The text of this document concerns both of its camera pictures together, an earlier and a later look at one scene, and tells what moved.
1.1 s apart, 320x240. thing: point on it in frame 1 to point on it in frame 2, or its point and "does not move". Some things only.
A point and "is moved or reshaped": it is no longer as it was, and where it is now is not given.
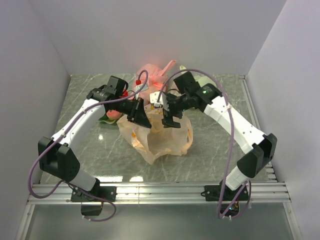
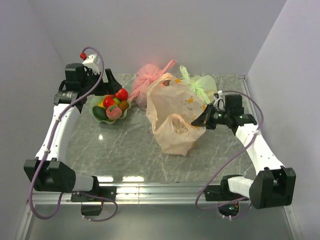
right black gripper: x=167 y=120 to x=206 y=116
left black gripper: x=138 y=115 to x=110 y=87
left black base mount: x=90 y=207 does not move
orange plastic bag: x=157 y=141 is moved or reshaped
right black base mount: x=213 y=192 does not move
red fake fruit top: x=125 y=93 does not move
